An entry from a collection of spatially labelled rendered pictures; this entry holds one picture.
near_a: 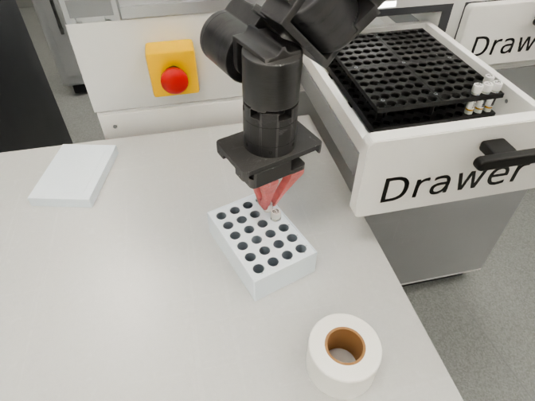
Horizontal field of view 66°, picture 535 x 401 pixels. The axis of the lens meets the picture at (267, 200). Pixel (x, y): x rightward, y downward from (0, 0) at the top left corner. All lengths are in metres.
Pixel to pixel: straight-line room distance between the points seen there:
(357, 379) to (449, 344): 1.02
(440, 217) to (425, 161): 0.72
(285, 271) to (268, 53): 0.23
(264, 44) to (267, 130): 0.08
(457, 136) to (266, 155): 0.20
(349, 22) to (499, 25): 0.50
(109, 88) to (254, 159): 0.36
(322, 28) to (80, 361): 0.40
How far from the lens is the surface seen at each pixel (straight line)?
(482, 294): 1.57
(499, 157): 0.48
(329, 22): 0.40
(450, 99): 0.59
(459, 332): 1.46
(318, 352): 0.42
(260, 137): 0.42
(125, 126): 0.77
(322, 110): 0.61
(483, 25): 0.86
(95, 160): 0.69
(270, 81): 0.39
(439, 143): 0.47
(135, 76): 0.72
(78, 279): 0.55
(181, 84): 0.64
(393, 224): 1.13
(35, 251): 0.61
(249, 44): 0.41
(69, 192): 0.64
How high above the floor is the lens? 1.17
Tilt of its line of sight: 44 degrees down
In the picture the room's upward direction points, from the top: straight up
